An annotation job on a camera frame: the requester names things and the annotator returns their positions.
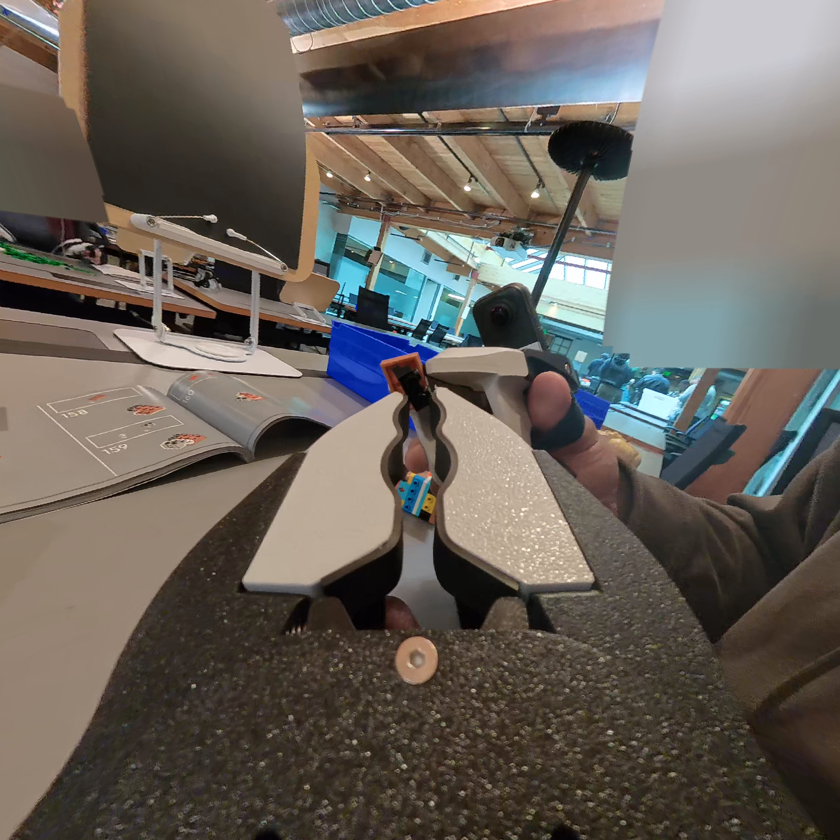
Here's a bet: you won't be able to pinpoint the person's brown jacket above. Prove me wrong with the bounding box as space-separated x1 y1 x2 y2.
715 538 840 840

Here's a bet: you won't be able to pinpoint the tan spiky brick assembly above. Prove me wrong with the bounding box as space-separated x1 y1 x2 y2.
602 428 643 468

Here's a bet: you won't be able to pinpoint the long silver air duct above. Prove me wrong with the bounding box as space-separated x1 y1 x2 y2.
276 0 460 37

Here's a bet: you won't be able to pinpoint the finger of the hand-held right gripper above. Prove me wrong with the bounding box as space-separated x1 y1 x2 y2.
425 346 531 383

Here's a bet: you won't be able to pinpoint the black office chair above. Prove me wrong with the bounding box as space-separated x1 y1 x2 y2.
659 419 748 490

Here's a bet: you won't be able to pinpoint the scattered green toy bricks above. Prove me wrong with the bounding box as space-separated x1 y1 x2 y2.
0 241 89 273

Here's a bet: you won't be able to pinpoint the person's right forearm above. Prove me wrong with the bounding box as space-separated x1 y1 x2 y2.
617 446 840 644

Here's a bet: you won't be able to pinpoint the grey instruction booklet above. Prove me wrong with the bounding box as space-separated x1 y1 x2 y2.
0 369 332 524

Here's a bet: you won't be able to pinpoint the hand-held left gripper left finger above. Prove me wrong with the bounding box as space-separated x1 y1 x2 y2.
243 392 406 597

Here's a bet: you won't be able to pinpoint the brown toy brick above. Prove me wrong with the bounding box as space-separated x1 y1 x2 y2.
379 353 427 396

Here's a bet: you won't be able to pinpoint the wooden post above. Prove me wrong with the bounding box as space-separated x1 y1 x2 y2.
682 369 824 506

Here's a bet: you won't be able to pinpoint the wooden background desk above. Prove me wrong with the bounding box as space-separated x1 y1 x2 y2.
172 279 332 334
0 252 217 320

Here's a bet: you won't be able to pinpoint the person's right hand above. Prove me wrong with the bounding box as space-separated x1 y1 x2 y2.
525 371 621 516

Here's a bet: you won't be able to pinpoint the plywood framed black panel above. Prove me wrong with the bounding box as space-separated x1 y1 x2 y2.
58 0 324 284

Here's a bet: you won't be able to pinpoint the black square toy brick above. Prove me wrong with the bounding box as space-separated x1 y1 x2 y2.
399 369 435 413

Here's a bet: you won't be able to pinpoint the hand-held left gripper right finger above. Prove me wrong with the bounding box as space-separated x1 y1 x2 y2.
430 387 596 595

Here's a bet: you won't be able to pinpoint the multicolour toy brick model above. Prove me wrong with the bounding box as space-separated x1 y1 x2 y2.
394 469 438 524

